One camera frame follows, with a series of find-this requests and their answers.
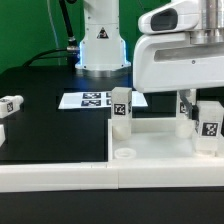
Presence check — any paper sheet with markers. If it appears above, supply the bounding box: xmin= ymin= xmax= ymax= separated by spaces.
xmin=58 ymin=90 xmax=149 ymax=110

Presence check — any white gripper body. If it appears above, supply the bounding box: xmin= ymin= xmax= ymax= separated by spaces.
xmin=133 ymin=33 xmax=224 ymax=93

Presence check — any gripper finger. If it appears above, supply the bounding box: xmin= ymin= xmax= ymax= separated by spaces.
xmin=179 ymin=89 xmax=198 ymax=120

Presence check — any white square tabletop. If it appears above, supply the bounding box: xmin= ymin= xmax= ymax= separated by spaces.
xmin=106 ymin=116 xmax=224 ymax=164

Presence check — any black cable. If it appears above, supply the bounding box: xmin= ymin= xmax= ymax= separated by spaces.
xmin=21 ymin=0 xmax=81 ymax=68

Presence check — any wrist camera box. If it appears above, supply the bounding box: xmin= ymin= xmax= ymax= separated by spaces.
xmin=138 ymin=0 xmax=200 ymax=35

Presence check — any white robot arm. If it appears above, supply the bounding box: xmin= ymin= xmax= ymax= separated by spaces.
xmin=76 ymin=0 xmax=224 ymax=95

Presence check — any white front fence bar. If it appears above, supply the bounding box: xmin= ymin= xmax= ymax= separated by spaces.
xmin=0 ymin=158 xmax=224 ymax=192

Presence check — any white left fence piece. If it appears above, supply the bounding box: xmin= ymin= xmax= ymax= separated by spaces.
xmin=0 ymin=124 xmax=5 ymax=147

